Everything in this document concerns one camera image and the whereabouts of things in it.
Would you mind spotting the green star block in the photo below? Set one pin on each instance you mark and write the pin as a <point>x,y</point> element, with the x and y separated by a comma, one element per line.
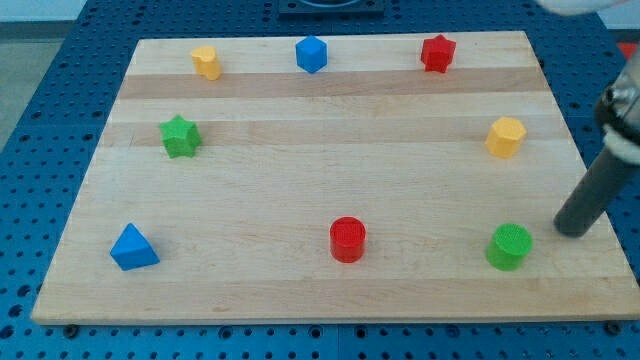
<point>180,137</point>

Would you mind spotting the wooden board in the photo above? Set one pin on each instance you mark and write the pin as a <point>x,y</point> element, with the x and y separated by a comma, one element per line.
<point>242,228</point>

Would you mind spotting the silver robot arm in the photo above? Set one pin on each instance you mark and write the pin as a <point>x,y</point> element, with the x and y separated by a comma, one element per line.
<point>617,112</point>

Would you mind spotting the green cylinder block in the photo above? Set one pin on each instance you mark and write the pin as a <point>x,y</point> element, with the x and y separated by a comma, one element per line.
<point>509,246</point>

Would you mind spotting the blue cube block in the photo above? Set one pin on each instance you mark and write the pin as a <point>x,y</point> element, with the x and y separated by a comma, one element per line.
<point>311,54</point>

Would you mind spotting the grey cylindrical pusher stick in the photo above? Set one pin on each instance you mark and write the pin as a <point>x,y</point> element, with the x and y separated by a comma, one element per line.
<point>602,182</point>

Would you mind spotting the red cylinder block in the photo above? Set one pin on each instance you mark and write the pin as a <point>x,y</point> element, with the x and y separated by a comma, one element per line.
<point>347,239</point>

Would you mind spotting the blue triangle block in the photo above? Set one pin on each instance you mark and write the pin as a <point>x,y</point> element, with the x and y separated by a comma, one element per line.
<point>132,250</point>

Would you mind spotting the yellow hexagon block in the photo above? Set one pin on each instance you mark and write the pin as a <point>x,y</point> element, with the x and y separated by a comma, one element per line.
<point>505,137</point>

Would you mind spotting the red star block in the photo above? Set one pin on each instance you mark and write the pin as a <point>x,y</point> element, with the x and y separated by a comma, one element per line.
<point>437,53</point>

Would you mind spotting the yellow heart block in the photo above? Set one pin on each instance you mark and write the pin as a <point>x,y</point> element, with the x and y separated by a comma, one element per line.
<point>206,62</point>

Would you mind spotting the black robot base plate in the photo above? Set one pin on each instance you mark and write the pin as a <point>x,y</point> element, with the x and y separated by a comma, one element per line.
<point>289,8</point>

